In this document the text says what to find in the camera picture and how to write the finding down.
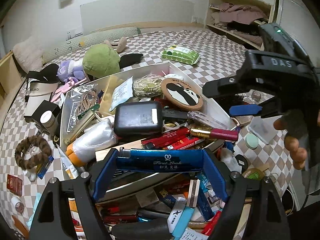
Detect green wet wipes pack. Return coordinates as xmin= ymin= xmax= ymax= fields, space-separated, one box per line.
xmin=160 ymin=45 xmax=201 ymax=65

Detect teal mask packet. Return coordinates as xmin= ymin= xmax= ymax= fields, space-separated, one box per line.
xmin=27 ymin=192 xmax=42 ymax=228

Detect mint green round tin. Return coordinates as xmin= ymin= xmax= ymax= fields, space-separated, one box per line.
xmin=245 ymin=133 xmax=258 ymax=149

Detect white cylinder jar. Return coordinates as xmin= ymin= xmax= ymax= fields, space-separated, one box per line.
xmin=40 ymin=111 xmax=58 ymax=133

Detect white blue sachet packet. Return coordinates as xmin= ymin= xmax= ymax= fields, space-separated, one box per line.
xmin=60 ymin=150 xmax=81 ymax=180

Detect beige sun visor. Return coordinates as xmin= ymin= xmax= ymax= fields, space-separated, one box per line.
xmin=24 ymin=81 xmax=59 ymax=117

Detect cream rope bundle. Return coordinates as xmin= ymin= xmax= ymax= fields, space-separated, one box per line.
xmin=132 ymin=74 xmax=165 ymax=98

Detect pile of lighters and boxes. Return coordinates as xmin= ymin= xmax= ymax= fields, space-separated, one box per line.
xmin=69 ymin=140 xmax=250 ymax=240

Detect black sun visor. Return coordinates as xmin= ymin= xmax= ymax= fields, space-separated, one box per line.
xmin=27 ymin=64 xmax=60 ymax=84

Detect white headboard panel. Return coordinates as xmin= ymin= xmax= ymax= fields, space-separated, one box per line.
xmin=80 ymin=0 xmax=195 ymax=36

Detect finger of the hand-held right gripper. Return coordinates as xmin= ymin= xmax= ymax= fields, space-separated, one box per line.
xmin=229 ymin=97 xmax=283 ymax=119
xmin=202 ymin=76 xmax=250 ymax=98

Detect black square box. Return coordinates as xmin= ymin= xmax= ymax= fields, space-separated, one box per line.
xmin=24 ymin=100 xmax=60 ymax=133

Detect white storage box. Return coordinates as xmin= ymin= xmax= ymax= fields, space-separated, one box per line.
xmin=59 ymin=60 xmax=241 ymax=204

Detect blue lighter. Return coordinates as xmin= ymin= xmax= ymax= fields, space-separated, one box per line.
xmin=37 ymin=156 xmax=54 ymax=179

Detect white blue mask packet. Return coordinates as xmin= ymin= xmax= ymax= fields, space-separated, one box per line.
xmin=110 ymin=76 xmax=133 ymax=111

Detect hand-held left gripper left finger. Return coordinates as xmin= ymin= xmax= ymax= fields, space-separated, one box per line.
xmin=29 ymin=148 xmax=119 ymax=240

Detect plastic bag roll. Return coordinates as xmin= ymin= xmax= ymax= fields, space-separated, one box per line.
xmin=66 ymin=119 xmax=118 ymax=167

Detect green clothes clip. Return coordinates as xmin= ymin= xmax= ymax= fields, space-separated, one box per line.
xmin=77 ymin=104 xmax=100 ymax=120

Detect pink rabbit hand fan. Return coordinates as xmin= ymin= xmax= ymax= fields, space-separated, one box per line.
xmin=51 ymin=78 xmax=87 ymax=102

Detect brown furry cuffs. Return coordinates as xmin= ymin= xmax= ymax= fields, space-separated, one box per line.
xmin=14 ymin=135 xmax=53 ymax=170

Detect yellow plastic bag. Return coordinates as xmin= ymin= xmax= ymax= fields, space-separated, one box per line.
xmin=102 ymin=76 xmax=120 ymax=113

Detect pile of clothes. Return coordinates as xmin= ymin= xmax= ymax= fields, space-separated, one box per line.
xmin=210 ymin=2 xmax=269 ymax=47

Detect wooden bedside shelf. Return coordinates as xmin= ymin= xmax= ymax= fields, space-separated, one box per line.
xmin=0 ymin=51 xmax=27 ymax=100

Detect long green bolster pillow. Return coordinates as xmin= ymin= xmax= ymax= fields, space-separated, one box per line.
xmin=42 ymin=26 xmax=141 ymax=63

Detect white plastic bag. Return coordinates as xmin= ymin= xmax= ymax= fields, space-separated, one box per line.
xmin=219 ymin=147 xmax=242 ymax=174

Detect black cylinder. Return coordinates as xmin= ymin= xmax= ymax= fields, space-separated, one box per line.
xmin=112 ymin=219 xmax=173 ymax=238

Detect white wall socket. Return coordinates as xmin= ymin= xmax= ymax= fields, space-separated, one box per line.
xmin=66 ymin=30 xmax=83 ymax=40

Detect red cigarette box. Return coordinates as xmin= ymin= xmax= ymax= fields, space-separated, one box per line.
xmin=7 ymin=174 xmax=23 ymax=197

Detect clear plastic tube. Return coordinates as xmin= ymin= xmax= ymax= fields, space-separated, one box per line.
xmin=187 ymin=111 xmax=228 ymax=130

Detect bagged blue card pack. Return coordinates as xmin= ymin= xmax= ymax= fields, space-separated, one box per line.
xmin=65 ymin=100 xmax=83 ymax=133

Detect blue long lighter box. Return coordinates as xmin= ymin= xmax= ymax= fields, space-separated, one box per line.
xmin=116 ymin=148 xmax=204 ymax=174

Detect black cloth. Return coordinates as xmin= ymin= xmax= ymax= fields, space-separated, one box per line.
xmin=119 ymin=53 xmax=144 ymax=68

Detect purple plush toy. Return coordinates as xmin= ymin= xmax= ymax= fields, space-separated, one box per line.
xmin=57 ymin=60 xmax=85 ymax=82

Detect white tape roll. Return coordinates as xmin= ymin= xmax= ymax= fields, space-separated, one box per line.
xmin=11 ymin=196 xmax=25 ymax=213

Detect white fluffy pillow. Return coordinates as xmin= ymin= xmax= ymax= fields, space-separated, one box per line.
xmin=12 ymin=36 xmax=44 ymax=72

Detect black feather toy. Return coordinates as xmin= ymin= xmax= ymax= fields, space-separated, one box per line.
xmin=221 ymin=92 xmax=252 ymax=117

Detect black zip case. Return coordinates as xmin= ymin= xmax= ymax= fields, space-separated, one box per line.
xmin=114 ymin=101 xmax=164 ymax=137

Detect round panda coaster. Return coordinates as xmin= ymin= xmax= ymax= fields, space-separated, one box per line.
xmin=161 ymin=77 xmax=204 ymax=111

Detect pink hair clip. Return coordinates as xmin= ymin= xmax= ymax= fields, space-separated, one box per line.
xmin=232 ymin=115 xmax=253 ymax=127

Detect wooden closet shelf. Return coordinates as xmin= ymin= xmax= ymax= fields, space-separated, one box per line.
xmin=205 ymin=0 xmax=274 ymax=52

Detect green print wooden coaster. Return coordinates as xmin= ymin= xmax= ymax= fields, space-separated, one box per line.
xmin=241 ymin=167 xmax=267 ymax=181

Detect person's right hand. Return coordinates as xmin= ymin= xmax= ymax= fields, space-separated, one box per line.
xmin=274 ymin=115 xmax=308 ymax=171

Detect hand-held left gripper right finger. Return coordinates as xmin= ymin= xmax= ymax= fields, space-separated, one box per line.
xmin=202 ymin=148 xmax=288 ymax=240

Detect green plush toy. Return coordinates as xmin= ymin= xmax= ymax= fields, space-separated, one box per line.
xmin=82 ymin=37 xmax=127 ymax=78

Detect brown leather coil holder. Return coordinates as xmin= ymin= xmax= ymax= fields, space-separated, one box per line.
xmin=11 ymin=215 xmax=29 ymax=238

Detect brown cord bundle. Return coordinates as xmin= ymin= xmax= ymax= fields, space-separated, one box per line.
xmin=75 ymin=90 xmax=100 ymax=117

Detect clear plastic box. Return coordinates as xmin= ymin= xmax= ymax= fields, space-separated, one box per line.
xmin=247 ymin=116 xmax=280 ymax=144

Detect magenta gold lipstick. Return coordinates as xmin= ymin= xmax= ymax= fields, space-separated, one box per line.
xmin=190 ymin=127 xmax=239 ymax=141

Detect small clear cup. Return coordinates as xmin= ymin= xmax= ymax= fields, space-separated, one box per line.
xmin=25 ymin=169 xmax=38 ymax=182

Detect black utility knife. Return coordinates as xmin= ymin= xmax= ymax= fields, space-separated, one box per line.
xmin=162 ymin=107 xmax=188 ymax=121

